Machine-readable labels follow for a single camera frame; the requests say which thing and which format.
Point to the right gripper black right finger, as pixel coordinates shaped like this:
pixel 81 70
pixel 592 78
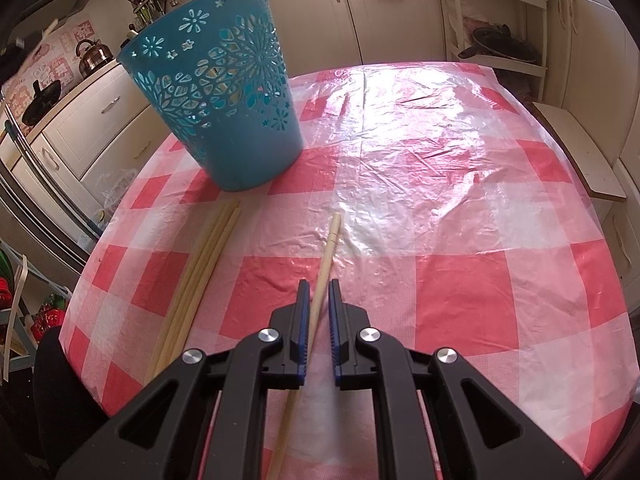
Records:
pixel 436 416

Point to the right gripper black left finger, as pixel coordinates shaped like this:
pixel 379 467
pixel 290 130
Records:
pixel 204 416

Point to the cream lower kitchen cabinets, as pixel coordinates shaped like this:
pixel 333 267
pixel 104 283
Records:
pixel 95 140

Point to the single wooden chopstick on table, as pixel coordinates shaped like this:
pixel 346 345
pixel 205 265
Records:
pixel 278 455

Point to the red white checkered tablecloth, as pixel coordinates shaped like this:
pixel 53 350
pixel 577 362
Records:
pixel 463 226

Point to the wooden stool seat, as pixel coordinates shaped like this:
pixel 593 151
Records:
pixel 593 170

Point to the black wok on stove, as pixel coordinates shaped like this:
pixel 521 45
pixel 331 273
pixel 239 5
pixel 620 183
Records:
pixel 44 100

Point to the teal perforated plastic basket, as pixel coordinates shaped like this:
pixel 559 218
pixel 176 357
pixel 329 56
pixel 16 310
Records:
pixel 215 72

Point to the copper kettle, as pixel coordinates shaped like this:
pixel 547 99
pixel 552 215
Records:
pixel 92 56

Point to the dark pan on rack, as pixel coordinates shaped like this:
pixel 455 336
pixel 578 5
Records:
pixel 499 42

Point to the white tiered storage rack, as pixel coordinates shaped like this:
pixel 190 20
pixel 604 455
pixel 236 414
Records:
pixel 525 21

